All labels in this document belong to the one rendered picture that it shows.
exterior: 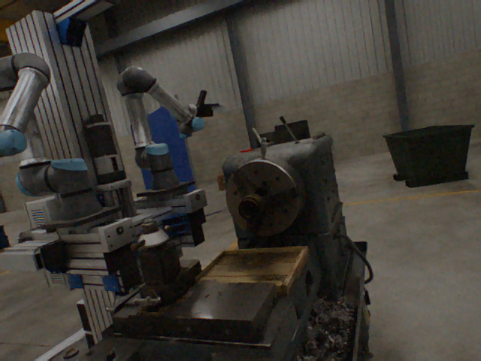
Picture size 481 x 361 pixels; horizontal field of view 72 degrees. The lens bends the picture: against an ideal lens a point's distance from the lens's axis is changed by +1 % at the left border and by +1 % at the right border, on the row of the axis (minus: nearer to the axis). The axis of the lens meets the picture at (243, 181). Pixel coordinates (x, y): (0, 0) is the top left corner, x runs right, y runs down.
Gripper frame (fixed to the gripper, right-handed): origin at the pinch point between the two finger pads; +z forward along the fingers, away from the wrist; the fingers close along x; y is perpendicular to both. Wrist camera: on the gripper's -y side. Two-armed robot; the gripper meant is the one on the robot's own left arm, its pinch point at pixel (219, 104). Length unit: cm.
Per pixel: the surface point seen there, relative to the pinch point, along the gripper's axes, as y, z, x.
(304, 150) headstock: 23, -24, 88
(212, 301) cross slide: 46, -96, 116
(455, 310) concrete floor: 144, 79, 116
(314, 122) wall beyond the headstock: 91, 767, -515
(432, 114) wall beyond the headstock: 99, 935, -214
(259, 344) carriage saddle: 48, -96, 133
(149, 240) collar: 31, -103, 103
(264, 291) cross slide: 45, -86, 124
